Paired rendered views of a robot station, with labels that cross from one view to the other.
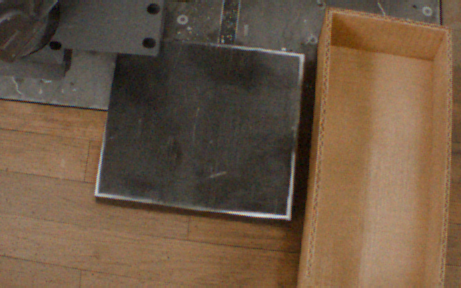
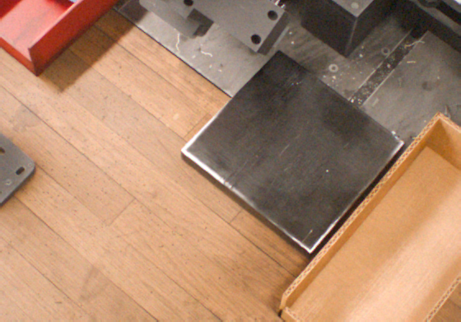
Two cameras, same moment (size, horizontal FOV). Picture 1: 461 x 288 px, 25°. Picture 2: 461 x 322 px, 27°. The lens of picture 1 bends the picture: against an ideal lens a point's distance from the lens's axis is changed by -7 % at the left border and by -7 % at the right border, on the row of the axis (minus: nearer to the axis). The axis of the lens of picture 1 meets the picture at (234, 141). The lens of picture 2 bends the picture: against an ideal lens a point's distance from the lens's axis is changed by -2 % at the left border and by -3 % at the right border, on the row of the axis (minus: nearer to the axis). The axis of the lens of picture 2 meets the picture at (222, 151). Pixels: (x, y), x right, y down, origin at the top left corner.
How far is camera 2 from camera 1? 20 cm
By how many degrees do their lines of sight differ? 16
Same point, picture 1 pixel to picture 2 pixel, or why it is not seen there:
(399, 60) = not seen: outside the picture
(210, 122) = (300, 150)
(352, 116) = (412, 210)
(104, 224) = (175, 176)
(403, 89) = not seen: outside the picture
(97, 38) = (221, 14)
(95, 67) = (246, 64)
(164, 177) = (240, 168)
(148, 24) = (263, 25)
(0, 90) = (163, 37)
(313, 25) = not seen: hidden behind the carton
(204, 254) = (234, 241)
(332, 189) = (360, 253)
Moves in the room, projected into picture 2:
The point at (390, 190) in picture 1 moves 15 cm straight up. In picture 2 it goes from (404, 282) to (438, 227)
